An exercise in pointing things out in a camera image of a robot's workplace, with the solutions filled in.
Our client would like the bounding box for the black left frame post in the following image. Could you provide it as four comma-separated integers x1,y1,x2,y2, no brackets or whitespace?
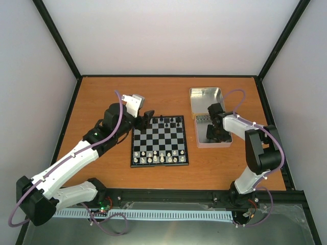
32,0,82,80

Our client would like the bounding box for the pink metal tin base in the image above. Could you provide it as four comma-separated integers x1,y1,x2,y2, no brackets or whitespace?
194,114,232,148

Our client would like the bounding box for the black white chessboard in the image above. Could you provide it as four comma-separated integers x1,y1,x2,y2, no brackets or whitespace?
130,115,189,168

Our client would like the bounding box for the light blue cable duct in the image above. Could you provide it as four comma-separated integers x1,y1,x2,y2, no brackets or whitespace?
55,207,233,221

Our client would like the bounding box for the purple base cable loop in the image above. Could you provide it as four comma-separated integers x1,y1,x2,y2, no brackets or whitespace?
81,204,128,235

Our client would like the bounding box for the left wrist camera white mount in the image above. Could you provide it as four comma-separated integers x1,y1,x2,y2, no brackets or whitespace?
122,94,145,118

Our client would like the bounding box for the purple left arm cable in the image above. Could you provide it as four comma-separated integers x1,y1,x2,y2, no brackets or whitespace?
8,89,125,227

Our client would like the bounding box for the black frame post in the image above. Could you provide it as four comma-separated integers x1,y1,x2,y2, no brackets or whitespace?
258,0,310,81
32,0,82,80

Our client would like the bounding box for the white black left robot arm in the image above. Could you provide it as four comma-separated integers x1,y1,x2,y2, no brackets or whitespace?
16,103,154,226

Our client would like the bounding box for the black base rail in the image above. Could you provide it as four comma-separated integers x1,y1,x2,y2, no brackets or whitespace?
106,188,229,204

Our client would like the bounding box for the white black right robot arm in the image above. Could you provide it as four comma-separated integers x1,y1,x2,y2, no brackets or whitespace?
206,103,285,207

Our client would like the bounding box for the gold metal tin lid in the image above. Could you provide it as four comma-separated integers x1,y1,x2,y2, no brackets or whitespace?
189,87,225,119

